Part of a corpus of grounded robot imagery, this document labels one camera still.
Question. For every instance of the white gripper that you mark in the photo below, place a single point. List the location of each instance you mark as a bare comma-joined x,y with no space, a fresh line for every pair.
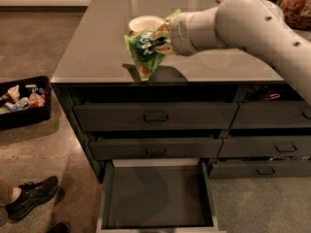
180,33

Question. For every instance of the green rice chip bag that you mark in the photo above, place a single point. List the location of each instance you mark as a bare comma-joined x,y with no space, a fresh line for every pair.
142,49

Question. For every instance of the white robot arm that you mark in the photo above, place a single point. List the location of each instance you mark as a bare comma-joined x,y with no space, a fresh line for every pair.
255,26

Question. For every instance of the top left drawer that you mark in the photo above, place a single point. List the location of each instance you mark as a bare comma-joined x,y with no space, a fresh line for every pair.
154,116

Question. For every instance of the top right drawer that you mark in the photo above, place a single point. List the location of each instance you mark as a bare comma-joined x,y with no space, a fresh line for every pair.
274,114

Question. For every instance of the middle left drawer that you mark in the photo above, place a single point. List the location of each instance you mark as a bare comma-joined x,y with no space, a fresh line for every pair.
155,147

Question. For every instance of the bottom right drawer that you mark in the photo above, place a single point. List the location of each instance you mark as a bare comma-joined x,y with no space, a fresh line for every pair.
260,169

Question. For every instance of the middle right drawer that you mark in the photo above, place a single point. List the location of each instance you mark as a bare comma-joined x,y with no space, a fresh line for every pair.
266,146

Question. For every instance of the open bottom left drawer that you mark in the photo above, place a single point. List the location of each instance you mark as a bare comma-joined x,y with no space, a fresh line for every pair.
156,198

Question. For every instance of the white bowl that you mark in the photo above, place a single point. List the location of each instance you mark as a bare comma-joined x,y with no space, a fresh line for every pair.
142,23

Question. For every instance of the dark grey cabinet island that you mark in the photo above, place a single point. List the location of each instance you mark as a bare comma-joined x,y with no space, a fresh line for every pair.
97,68

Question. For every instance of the clear jar of snacks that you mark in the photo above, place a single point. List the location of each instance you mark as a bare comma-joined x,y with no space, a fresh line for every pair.
297,13

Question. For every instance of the black bin of snacks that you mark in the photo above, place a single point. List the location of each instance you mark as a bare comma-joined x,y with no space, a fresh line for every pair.
24,102

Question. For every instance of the black shoe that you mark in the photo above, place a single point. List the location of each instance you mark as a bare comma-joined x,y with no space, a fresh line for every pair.
31,196

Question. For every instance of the brown trouser leg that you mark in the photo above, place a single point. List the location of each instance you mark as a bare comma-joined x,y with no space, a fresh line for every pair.
6,192

